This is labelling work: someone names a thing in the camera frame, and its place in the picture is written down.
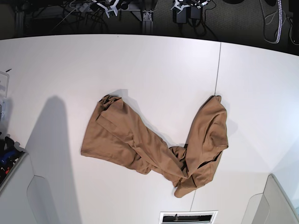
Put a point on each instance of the aluminium frame post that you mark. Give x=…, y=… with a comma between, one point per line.
x=147, y=22

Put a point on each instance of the white power strip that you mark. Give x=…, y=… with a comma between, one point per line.
x=80, y=7

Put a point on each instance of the black box under table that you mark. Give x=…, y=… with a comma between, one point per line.
x=186, y=14

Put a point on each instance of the brown t-shirt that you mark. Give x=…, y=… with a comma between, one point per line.
x=116, y=133

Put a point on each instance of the clear plastic box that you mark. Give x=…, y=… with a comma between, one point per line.
x=4, y=81

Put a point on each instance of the bin of tools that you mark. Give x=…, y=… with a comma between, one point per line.
x=9, y=155

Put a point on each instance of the grey right chair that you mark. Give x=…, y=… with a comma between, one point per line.
x=270, y=207

